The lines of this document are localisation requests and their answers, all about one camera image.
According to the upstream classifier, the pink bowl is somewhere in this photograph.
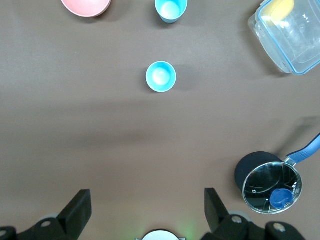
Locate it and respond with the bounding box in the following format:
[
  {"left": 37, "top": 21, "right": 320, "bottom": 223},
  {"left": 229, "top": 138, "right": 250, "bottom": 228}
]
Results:
[{"left": 60, "top": 0, "right": 112, "bottom": 18}]

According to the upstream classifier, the light blue plastic cup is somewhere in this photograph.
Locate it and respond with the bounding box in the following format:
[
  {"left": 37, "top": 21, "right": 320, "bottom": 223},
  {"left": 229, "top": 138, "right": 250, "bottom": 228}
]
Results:
[
  {"left": 154, "top": 0, "right": 189, "bottom": 24},
  {"left": 145, "top": 61, "right": 178, "bottom": 94}
]

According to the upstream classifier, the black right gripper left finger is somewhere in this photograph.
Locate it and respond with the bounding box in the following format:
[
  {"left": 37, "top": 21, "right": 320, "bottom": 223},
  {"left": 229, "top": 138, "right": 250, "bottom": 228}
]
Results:
[{"left": 0, "top": 189, "right": 93, "bottom": 240}]

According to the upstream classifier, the yellow object in container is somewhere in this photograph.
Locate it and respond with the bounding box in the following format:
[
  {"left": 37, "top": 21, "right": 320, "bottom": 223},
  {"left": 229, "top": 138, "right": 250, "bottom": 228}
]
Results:
[{"left": 261, "top": 0, "right": 295, "bottom": 21}]

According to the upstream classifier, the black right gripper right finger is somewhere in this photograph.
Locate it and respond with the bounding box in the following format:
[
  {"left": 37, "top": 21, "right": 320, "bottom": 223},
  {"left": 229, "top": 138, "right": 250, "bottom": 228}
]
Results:
[{"left": 199, "top": 187, "right": 305, "bottom": 240}]

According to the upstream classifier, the dark blue saucepan with handle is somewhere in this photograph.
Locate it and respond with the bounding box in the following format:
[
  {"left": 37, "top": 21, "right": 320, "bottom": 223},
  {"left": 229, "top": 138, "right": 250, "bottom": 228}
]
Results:
[{"left": 234, "top": 133, "right": 320, "bottom": 199}]

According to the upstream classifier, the clear plastic container blue seal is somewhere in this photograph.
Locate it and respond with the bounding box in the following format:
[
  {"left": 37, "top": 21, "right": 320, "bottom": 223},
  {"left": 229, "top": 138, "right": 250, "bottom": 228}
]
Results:
[{"left": 247, "top": 0, "right": 320, "bottom": 76}]

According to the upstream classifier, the glass lid with blue knob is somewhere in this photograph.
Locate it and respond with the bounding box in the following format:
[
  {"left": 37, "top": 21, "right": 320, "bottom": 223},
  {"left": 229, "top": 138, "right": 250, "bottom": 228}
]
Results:
[{"left": 242, "top": 161, "right": 303, "bottom": 215}]

